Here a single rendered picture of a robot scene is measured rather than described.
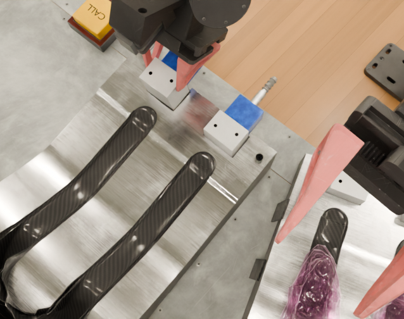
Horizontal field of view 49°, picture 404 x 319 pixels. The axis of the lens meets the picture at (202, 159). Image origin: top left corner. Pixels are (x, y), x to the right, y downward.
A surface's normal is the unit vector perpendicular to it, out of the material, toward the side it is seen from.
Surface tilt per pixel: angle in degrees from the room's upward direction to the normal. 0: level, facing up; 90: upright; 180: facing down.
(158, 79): 5
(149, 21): 89
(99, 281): 27
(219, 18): 69
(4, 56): 0
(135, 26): 59
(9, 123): 0
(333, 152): 22
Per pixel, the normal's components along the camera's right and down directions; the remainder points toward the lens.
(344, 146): -0.31, 0.04
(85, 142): -0.08, -0.21
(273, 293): 0.04, -0.44
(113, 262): 0.31, -0.53
